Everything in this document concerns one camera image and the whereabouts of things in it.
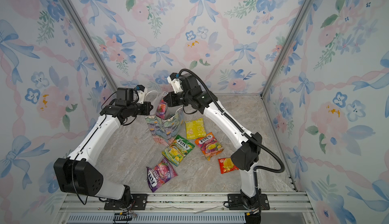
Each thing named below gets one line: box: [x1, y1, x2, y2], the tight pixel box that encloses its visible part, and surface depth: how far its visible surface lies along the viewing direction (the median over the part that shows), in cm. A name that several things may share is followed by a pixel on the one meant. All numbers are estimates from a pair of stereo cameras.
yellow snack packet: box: [184, 117, 207, 140], surface depth 100 cm
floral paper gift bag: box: [144, 107, 184, 146], surface depth 82 cm
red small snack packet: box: [217, 157, 240, 175], surface depth 87 cm
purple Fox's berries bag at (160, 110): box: [156, 98, 167, 120], surface depth 74 cm
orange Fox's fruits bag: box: [194, 131, 224, 162], surface depth 92 cm
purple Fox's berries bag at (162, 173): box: [145, 157, 179, 193], surface depth 81 cm
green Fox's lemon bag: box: [161, 134, 196, 167], surface depth 90 cm
